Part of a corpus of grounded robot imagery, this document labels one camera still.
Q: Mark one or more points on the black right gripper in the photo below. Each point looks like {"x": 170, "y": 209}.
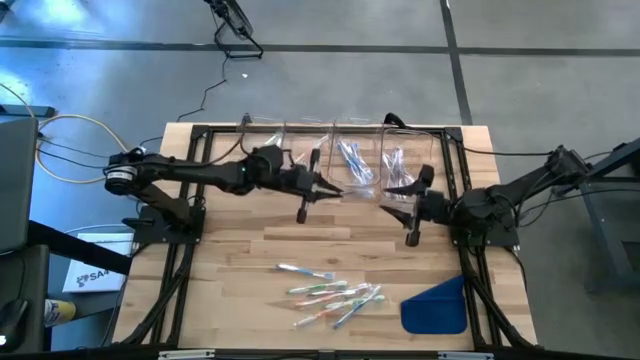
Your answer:
{"x": 432, "y": 207}

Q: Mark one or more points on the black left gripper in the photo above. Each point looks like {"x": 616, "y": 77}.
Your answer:
{"x": 300, "y": 181}

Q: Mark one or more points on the green white toothbrush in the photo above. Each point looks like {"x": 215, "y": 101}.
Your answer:
{"x": 362, "y": 301}
{"x": 317, "y": 287}
{"x": 274, "y": 139}

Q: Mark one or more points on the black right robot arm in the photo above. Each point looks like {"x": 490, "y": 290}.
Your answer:
{"x": 490, "y": 207}

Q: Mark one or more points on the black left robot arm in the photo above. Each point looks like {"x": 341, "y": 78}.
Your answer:
{"x": 200, "y": 172}

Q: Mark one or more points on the clear plastic bin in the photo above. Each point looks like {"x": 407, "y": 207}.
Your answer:
{"x": 230, "y": 145}
{"x": 325, "y": 170}
{"x": 340, "y": 175}
{"x": 422, "y": 150}

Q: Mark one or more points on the black table clamp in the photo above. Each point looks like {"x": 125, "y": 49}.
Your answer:
{"x": 392, "y": 118}
{"x": 246, "y": 119}

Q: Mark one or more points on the blue cloth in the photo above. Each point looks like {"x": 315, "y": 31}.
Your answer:
{"x": 435, "y": 310}

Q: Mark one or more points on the black equipment stand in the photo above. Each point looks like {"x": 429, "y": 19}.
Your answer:
{"x": 615, "y": 160}

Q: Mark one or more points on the white printed cardboard box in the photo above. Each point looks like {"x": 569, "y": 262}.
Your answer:
{"x": 95, "y": 277}

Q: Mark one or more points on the black side desk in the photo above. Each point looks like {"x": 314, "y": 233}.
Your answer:
{"x": 75, "y": 247}

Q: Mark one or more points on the yellow white cup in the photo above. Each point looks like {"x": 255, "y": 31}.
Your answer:
{"x": 60, "y": 312}

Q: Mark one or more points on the laptop computer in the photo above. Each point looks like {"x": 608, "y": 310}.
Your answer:
{"x": 17, "y": 185}

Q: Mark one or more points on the white frame bracket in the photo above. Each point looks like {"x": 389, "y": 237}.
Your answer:
{"x": 185, "y": 355}
{"x": 465, "y": 356}

